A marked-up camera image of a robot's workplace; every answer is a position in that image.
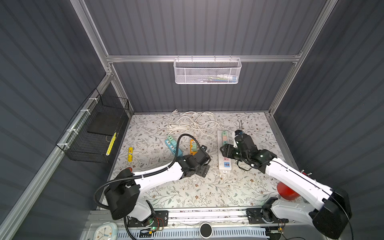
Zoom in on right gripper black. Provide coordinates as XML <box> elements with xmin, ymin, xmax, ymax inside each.
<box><xmin>220</xmin><ymin>143</ymin><xmax>249</xmax><ymax>164</ymax></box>

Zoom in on orange power strip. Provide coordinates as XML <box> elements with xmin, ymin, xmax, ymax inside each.
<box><xmin>190</xmin><ymin>139</ymin><xmax>199</xmax><ymax>155</ymax></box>

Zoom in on white power strip pastel sockets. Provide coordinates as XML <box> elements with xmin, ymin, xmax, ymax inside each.
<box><xmin>217</xmin><ymin>130</ymin><xmax>233</xmax><ymax>174</ymax></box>

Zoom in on blue power strip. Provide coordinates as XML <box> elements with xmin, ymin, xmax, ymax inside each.
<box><xmin>165</xmin><ymin>138</ymin><xmax>177</xmax><ymax>155</ymax></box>

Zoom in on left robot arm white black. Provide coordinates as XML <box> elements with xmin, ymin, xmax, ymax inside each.
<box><xmin>93</xmin><ymin>134</ymin><xmax>212</xmax><ymax>227</ymax></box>

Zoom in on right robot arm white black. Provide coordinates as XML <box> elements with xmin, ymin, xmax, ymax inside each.
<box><xmin>220</xmin><ymin>130</ymin><xmax>352</xmax><ymax>240</ymax></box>

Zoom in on floral table mat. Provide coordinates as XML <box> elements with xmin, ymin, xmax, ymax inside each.
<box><xmin>112</xmin><ymin>113</ymin><xmax>283</xmax><ymax>209</ymax></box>

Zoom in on red pen cup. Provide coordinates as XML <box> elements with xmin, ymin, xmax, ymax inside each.
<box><xmin>277</xmin><ymin>182</ymin><xmax>301</xmax><ymax>201</ymax></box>

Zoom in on yellow tube on mat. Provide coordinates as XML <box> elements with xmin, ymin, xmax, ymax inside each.
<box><xmin>128</xmin><ymin>147</ymin><xmax>134</xmax><ymax>162</ymax></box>

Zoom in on yellow marker in basket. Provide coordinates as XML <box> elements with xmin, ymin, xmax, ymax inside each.
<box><xmin>106</xmin><ymin>132</ymin><xmax>118</xmax><ymax>156</ymax></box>

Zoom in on white clock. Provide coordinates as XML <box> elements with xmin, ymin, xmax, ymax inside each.
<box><xmin>92</xmin><ymin>222</ymin><xmax>118</xmax><ymax>240</ymax></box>

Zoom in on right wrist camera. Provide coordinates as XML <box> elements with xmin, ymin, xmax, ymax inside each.
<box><xmin>235</xmin><ymin>130</ymin><xmax>244</xmax><ymax>136</ymax></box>

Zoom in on white tangled power cable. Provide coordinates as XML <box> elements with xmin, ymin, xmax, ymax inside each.
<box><xmin>165</xmin><ymin>109</ymin><xmax>223</xmax><ymax>139</ymax></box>

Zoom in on white wire basket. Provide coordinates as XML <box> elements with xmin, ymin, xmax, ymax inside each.
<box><xmin>173</xmin><ymin>58</ymin><xmax>242</xmax><ymax>85</ymax></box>

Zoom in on black wire basket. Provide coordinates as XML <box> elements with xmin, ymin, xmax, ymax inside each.
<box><xmin>56</xmin><ymin>90</ymin><xmax>130</xmax><ymax>164</ymax></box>

